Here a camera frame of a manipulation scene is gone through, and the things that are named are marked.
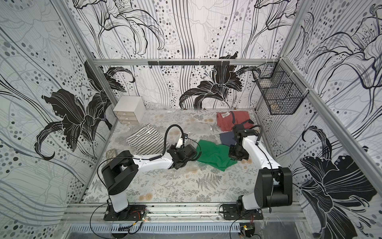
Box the dark blue garment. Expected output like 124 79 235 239
219 131 236 146

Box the green garment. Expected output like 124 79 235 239
197 140 237 171

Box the red garment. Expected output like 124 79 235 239
216 111 254 131

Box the black white striped garment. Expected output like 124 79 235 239
126 124 164 155

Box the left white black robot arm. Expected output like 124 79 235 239
98 124 202 213

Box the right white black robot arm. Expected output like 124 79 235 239
229 124 293 212

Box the white mini drawer unit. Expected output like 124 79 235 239
113 96 146 124

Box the small electronics board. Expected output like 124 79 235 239
240 224 255 238

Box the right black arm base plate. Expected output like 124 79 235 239
219 204 264 221

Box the black wire wall basket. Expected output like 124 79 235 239
252 61 305 115

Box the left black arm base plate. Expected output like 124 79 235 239
103 203 146 222

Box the white slotted cable duct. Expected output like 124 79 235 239
69 222 240 234

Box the aluminium mounting rail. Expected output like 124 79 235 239
61 202 307 223

